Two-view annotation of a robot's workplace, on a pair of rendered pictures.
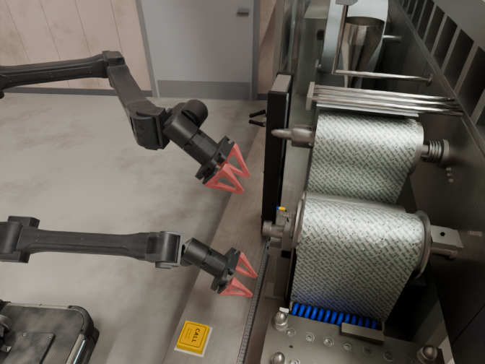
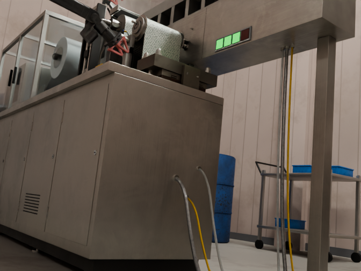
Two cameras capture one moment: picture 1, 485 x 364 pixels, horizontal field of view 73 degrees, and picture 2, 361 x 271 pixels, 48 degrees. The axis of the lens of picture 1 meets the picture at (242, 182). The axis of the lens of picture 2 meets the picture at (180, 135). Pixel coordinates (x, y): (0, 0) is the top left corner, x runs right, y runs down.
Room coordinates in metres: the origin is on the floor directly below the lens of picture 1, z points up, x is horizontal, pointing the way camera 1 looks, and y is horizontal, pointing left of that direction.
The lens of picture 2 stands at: (-0.97, 1.25, 0.34)
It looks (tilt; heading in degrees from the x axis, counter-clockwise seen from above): 10 degrees up; 309
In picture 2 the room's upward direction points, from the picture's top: 6 degrees clockwise
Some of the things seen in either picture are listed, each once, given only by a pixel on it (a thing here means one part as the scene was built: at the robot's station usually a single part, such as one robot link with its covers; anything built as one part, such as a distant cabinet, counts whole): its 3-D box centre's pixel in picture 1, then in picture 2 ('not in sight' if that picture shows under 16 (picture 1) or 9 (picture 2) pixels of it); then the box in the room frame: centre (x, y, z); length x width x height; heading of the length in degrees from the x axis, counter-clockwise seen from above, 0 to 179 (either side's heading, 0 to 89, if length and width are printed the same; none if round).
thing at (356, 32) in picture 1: (361, 29); not in sight; (1.21, -0.41, 1.50); 0.14 x 0.14 x 0.06
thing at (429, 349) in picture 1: (429, 352); not in sight; (0.33, -0.41, 1.05); 0.04 x 0.04 x 0.04
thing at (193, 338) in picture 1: (193, 336); not in sight; (0.43, 0.13, 0.91); 0.07 x 0.07 x 0.02; 76
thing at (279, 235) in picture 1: (278, 261); (124, 62); (0.58, -0.10, 1.05); 0.06 x 0.05 x 0.31; 76
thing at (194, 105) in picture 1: (174, 121); not in sight; (0.64, 0.15, 1.45); 0.12 x 0.12 x 0.09; 77
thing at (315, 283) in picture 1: (343, 291); (161, 56); (0.44, -0.24, 1.11); 0.23 x 0.01 x 0.18; 76
